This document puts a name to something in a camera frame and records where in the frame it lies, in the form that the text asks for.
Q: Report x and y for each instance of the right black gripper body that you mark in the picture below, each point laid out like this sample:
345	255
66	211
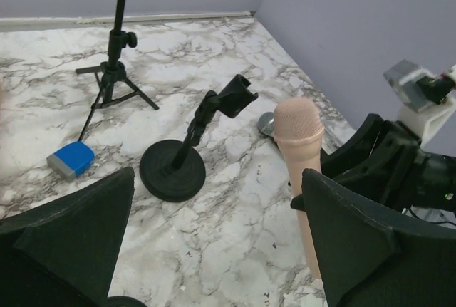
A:
410	176

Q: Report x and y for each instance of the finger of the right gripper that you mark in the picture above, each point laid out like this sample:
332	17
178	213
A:
355	150

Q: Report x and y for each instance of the silver-head black microphone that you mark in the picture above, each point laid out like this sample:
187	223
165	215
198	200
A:
265	124

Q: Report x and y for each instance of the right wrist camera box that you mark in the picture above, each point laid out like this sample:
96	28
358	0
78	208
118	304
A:
417	87

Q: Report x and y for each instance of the black tripod mic stand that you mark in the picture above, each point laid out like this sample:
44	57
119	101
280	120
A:
108	73

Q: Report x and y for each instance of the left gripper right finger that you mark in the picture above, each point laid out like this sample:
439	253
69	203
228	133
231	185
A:
371	255

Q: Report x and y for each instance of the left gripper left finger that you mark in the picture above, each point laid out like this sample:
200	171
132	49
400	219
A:
63	253

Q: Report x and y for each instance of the blue small box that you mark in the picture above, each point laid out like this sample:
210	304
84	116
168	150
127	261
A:
71	161

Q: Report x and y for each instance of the round-base mic stand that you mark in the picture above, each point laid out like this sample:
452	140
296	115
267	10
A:
123	301
173	170

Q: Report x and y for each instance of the beige microphone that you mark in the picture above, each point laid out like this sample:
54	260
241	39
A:
298	132

